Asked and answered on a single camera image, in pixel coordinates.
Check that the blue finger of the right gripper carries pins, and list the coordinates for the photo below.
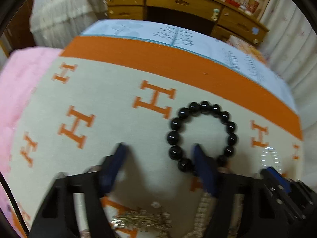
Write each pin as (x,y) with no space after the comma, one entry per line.
(291,204)

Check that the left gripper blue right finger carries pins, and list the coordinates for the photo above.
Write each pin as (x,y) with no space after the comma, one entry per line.
(223,187)

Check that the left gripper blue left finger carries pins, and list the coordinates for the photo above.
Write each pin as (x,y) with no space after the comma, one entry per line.
(111,170)

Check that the orange H pattern blanket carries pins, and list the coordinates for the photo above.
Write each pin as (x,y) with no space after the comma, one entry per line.
(268,131)

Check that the white floral curtain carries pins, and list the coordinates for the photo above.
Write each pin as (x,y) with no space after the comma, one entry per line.
(290,50)

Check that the pink bed sheet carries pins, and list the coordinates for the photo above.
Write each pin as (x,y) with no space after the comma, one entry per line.
(38,87)

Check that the food picture box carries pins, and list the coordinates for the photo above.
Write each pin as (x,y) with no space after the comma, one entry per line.
(246,48)

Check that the light blue leaf sheet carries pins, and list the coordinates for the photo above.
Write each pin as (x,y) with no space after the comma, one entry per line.
(198,44)

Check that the wooden desk with drawers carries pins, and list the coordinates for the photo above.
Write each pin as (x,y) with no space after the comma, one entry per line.
(215,18)

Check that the red tissue box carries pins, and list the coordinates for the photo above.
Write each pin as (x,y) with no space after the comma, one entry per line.
(233,3)

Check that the lace covered piano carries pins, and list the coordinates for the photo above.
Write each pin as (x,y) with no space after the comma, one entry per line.
(54,23)

